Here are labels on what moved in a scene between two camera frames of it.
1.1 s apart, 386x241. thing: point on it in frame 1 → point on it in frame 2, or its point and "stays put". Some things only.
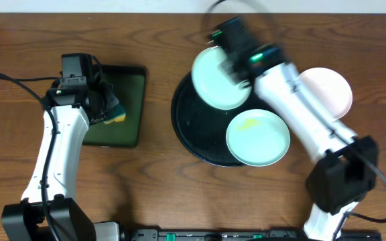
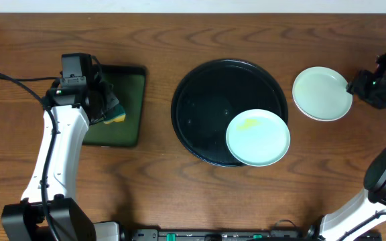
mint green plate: x=214 y=85 → x=320 y=93
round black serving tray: x=202 y=128 stays put
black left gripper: x=107 y=101 stays put
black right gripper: x=234 y=70 → x=358 y=87
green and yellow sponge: x=118 y=114 stays put
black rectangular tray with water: x=128 y=82 stays put
